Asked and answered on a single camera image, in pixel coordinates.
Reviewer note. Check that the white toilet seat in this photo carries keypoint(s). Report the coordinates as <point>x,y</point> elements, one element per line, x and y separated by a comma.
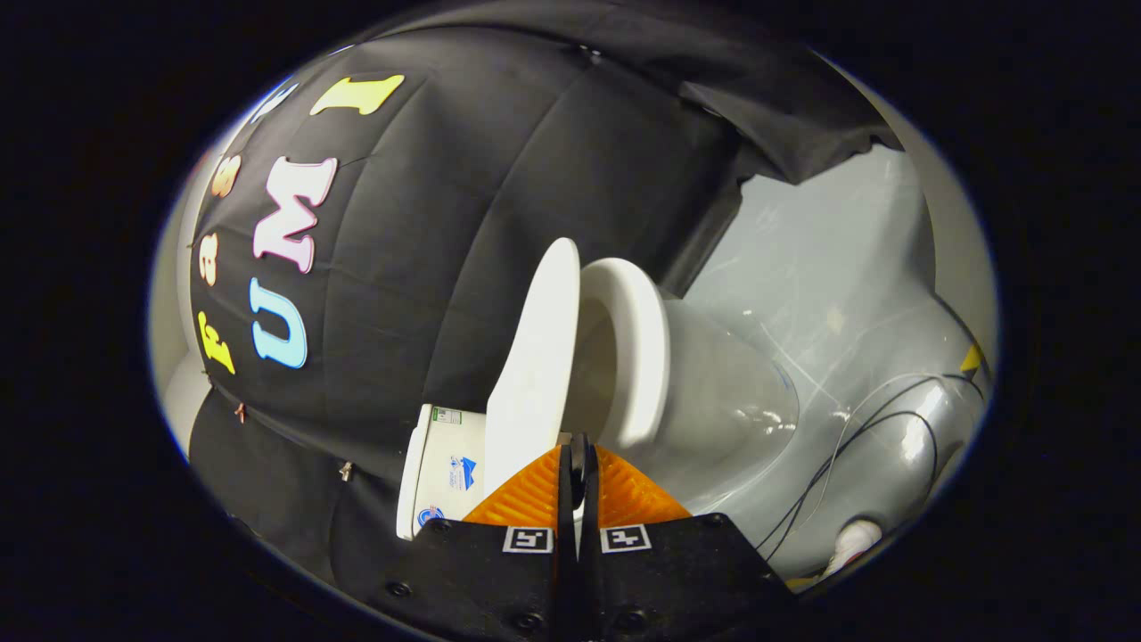
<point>646,357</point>

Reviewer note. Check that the yellow tape piece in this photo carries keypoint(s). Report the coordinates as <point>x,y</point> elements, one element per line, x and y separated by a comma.
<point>972,361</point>

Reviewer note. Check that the black backdrop cloth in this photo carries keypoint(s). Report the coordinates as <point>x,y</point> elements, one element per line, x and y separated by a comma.
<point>446,223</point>

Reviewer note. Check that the white ceramic toilet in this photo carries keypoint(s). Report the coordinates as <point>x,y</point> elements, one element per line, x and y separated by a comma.
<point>722,392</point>

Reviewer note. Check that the white rounded object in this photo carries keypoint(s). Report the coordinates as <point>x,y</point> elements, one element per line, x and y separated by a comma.
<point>854,539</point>

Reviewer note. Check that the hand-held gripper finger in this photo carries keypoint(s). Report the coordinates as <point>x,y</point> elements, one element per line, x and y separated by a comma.
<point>588,499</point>
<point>567,499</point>

